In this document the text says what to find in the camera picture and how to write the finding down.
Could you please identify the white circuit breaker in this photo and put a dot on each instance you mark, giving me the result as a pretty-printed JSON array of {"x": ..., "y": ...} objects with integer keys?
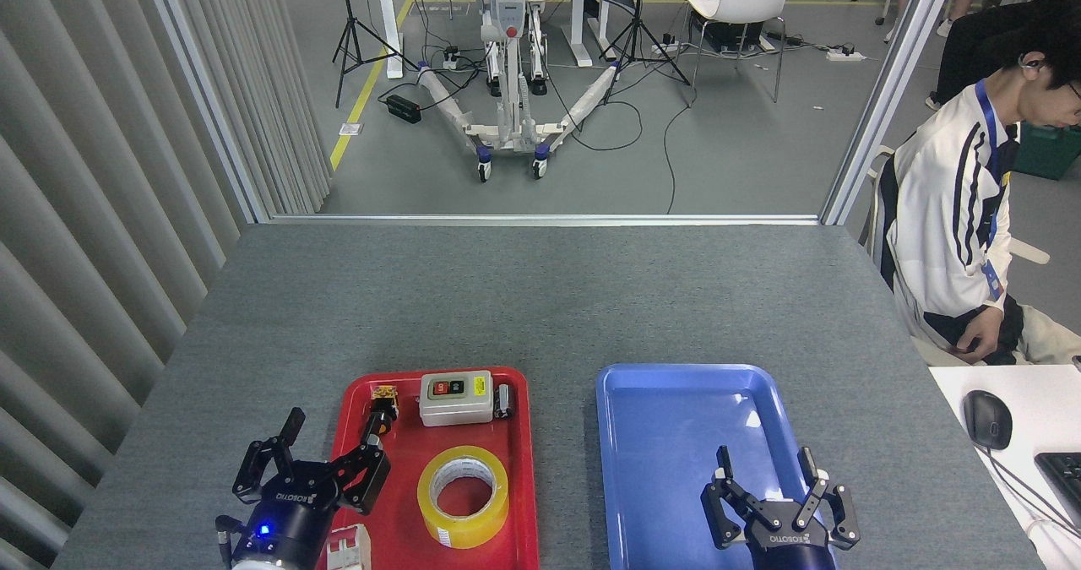
[{"x": 350, "y": 549}]

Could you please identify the green bin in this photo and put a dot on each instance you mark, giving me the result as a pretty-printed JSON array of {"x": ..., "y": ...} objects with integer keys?
[{"x": 1047, "y": 152}]

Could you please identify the white power strip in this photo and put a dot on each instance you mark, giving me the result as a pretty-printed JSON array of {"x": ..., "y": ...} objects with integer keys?
[{"x": 844, "y": 55}]

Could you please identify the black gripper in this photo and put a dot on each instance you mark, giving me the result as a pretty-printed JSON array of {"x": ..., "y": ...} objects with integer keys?
[
  {"x": 790, "y": 549},
  {"x": 291, "y": 511}
]

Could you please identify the white chair with armrest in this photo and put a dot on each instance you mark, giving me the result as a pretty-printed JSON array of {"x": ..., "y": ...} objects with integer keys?
[{"x": 1029, "y": 252}]

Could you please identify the blue plastic tray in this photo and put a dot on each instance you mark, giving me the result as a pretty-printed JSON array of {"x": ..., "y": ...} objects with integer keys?
[{"x": 667, "y": 469}]

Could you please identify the silver rail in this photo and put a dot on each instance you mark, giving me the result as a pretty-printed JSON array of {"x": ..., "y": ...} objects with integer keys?
[{"x": 540, "y": 219}]

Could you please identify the small black silver cylinder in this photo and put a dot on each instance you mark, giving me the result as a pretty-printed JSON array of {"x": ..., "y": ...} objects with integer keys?
[{"x": 504, "y": 401}]

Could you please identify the red plastic tray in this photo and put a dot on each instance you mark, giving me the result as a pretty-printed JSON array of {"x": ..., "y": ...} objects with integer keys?
[{"x": 515, "y": 502}]

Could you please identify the white stand on wheels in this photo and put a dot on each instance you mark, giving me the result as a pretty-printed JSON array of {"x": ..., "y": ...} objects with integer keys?
[{"x": 511, "y": 122}]

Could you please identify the black keyboard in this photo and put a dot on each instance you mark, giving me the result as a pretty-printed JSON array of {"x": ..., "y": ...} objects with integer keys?
[{"x": 1066, "y": 481}]

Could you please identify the white desk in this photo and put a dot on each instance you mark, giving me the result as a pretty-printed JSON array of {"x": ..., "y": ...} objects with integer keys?
[{"x": 1039, "y": 409}]

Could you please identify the black computer mouse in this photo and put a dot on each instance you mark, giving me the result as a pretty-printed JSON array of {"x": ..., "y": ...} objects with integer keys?
[{"x": 988, "y": 418}]

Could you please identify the black power adapter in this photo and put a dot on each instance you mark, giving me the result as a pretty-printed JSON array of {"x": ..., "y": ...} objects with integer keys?
[{"x": 404, "y": 108}]

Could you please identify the white push button switch box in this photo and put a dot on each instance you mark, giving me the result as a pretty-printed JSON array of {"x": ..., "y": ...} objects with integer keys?
[{"x": 456, "y": 409}]

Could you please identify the person's hand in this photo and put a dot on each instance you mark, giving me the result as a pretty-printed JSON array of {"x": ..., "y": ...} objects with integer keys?
[{"x": 980, "y": 333}]

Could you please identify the person in white jacket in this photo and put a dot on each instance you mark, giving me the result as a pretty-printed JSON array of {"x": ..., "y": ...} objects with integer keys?
[{"x": 937, "y": 215}]

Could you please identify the black tripod stand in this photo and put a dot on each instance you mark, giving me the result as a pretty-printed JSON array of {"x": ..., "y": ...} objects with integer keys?
[
  {"x": 348, "y": 38},
  {"x": 638, "y": 29}
]

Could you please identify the person in black trousers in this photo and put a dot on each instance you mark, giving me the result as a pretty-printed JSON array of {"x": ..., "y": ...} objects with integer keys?
[{"x": 971, "y": 46}]

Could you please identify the white floor plate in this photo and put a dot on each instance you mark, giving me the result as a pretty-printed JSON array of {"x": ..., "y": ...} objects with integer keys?
[{"x": 350, "y": 129}]

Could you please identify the yellow black push button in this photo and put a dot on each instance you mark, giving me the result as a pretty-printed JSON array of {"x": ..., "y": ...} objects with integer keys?
[{"x": 380, "y": 418}]

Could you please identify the silver post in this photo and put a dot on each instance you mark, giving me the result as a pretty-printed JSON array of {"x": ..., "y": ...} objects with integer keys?
[
  {"x": 207, "y": 97},
  {"x": 887, "y": 97}
]

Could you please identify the yellow tape roll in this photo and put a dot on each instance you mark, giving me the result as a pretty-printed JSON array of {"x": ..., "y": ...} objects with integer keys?
[{"x": 439, "y": 523}]

